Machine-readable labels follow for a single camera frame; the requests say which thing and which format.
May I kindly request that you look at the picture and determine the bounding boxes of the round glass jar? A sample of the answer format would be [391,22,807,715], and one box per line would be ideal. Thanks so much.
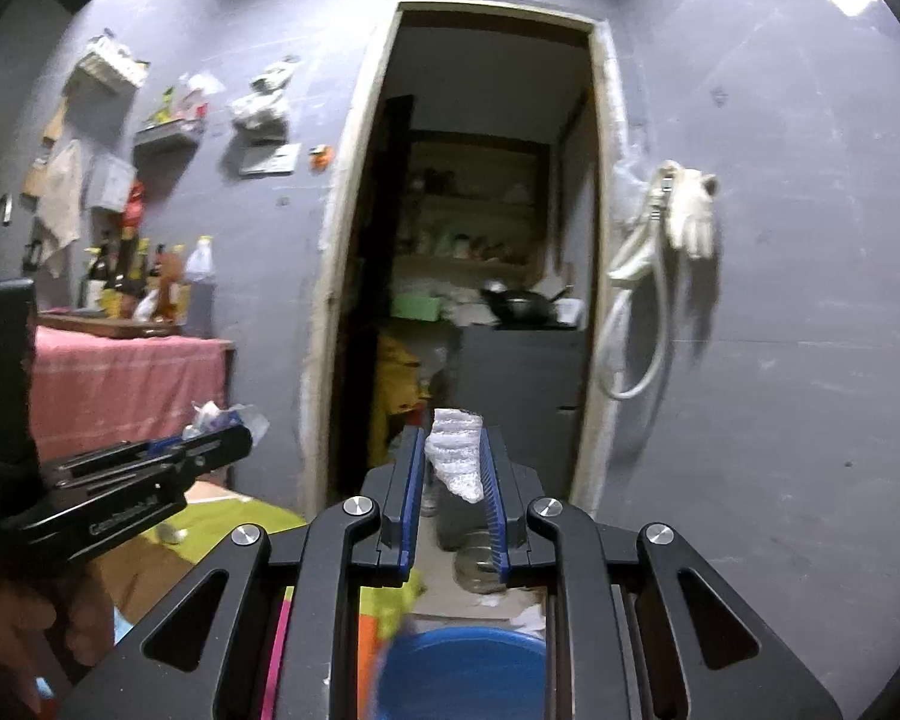
[453,531,512,595]

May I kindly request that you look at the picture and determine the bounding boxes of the wooden tray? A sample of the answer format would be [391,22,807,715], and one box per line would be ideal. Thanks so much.
[36,310,184,340]

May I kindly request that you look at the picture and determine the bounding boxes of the white coiled cable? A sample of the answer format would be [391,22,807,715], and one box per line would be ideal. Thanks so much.
[594,165,680,401]

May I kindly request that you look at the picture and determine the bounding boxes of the yellow bag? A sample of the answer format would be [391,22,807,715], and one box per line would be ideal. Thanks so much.
[373,336,424,460]

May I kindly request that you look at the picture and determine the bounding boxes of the black wok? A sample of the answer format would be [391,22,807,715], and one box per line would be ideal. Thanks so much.
[481,280,575,329]

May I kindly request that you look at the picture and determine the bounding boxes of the multicolour patchwork blanket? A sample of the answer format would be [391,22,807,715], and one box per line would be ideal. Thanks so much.
[94,491,430,720]

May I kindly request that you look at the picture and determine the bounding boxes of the white glove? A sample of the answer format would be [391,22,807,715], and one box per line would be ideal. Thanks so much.
[661,160,722,259]

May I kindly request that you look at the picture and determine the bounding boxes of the wall switch board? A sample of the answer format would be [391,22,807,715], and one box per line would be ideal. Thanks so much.
[238,142,302,179]

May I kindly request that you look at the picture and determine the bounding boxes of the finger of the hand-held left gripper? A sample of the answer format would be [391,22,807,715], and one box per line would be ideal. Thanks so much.
[146,424,256,492]
[45,435,192,488]

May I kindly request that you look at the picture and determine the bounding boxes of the dark glass bottle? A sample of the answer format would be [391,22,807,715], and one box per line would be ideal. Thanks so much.
[81,238,112,310]
[114,231,145,318]

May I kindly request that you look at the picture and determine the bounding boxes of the grey wall box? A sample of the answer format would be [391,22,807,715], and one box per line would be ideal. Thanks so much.
[85,153,137,212]

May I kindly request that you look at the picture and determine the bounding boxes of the wooden door frame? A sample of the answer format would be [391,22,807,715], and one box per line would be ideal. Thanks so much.
[298,0,632,535]

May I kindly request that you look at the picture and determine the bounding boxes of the person's left hand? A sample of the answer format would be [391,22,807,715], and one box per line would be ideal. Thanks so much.
[0,561,116,715]

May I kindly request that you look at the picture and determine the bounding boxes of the pink tablecloth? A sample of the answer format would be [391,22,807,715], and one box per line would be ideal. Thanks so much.
[30,325,235,467]

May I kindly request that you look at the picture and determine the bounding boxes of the grey wall shelf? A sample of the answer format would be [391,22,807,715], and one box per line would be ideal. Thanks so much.
[133,118,209,154]

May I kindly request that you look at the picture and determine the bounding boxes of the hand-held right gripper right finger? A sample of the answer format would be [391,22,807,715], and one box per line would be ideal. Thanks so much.
[480,424,845,720]

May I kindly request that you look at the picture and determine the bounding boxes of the brown jar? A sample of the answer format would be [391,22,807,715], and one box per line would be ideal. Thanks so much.
[156,250,190,325]

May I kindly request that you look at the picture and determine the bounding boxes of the white hanging towel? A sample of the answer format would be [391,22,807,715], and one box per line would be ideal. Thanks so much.
[31,138,85,280]

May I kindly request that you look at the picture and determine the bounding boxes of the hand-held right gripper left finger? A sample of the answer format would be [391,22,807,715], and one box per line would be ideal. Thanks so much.
[58,424,430,720]

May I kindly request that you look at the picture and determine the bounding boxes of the blue plastic basin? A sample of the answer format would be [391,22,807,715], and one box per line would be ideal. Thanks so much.
[373,625,550,720]

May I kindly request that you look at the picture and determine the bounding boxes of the white plastic wrapper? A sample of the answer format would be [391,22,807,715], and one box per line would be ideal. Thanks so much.
[423,407,490,505]

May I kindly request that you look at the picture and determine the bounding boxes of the black cabinet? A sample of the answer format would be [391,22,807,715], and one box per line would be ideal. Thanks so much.
[447,321,592,500]

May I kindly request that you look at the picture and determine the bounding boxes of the clear plastic wrapper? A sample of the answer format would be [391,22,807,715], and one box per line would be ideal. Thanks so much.
[182,399,269,442]

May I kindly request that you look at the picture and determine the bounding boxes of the green box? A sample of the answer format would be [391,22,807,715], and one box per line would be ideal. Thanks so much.
[388,291,445,321]

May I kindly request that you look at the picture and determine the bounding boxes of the white plastic bags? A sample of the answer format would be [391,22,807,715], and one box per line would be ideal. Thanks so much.
[227,56,302,145]

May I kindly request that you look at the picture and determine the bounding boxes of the red hanging packet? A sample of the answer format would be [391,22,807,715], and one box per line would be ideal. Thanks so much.
[123,180,149,232]

